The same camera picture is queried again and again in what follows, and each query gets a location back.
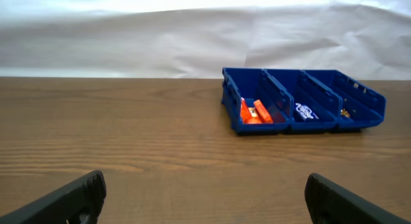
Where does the orange candy box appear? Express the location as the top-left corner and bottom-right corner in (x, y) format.
(247, 107), (263, 125)
(253, 99), (274, 124)
(240, 97), (253, 124)

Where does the blue tray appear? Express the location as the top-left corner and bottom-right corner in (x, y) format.
(220, 67), (387, 136)

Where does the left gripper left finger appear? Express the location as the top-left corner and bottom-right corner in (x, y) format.
(0, 169), (107, 224)

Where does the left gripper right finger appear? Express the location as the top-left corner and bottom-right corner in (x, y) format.
(304, 172), (411, 224)

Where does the blue candy pack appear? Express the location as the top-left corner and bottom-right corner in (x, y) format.
(294, 102), (320, 121)

